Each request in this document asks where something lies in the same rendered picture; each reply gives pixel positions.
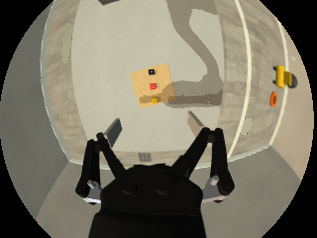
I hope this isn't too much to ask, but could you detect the red die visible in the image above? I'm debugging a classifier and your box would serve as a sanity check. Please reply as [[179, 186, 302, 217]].
[[150, 83, 157, 89]]

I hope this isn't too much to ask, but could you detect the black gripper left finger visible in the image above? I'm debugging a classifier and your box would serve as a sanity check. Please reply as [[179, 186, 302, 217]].
[[75, 118, 139, 205]]

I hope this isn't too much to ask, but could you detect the tan square mat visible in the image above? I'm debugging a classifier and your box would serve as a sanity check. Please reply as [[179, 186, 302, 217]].
[[130, 63, 176, 109]]

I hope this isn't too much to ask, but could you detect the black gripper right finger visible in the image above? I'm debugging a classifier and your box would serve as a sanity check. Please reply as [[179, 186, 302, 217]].
[[155, 111, 235, 203]]

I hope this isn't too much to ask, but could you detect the yellow die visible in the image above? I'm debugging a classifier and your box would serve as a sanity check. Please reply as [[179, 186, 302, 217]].
[[152, 97, 158, 104]]

